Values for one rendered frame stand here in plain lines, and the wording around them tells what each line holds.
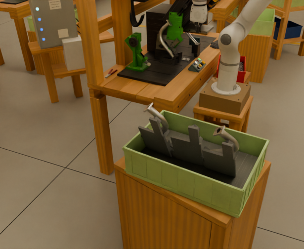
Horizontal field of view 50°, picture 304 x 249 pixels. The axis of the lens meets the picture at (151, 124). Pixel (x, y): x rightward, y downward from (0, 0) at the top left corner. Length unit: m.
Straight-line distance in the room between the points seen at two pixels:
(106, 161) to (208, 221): 1.44
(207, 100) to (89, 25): 0.91
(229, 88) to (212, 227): 0.93
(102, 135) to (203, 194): 1.33
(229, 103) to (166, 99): 0.40
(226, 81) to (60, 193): 1.61
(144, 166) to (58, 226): 1.17
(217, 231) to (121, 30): 1.66
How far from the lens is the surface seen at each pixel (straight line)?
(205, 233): 1.65
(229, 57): 2.06
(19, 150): 3.45
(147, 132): 1.62
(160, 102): 2.17
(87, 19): 2.26
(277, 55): 5.31
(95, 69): 2.37
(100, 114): 2.54
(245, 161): 1.76
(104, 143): 2.70
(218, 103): 2.11
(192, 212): 1.60
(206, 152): 1.51
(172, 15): 2.67
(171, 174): 1.55
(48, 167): 3.14
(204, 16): 2.10
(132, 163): 1.66
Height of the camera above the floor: 1.95
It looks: 34 degrees down
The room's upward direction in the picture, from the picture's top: 2 degrees counter-clockwise
